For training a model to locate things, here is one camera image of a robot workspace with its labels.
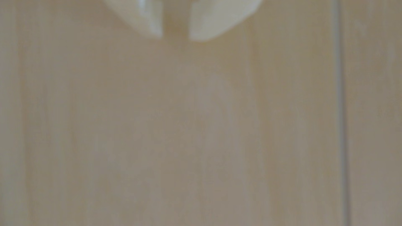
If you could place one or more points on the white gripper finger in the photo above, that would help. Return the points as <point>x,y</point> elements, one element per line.
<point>213,17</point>
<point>138,14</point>

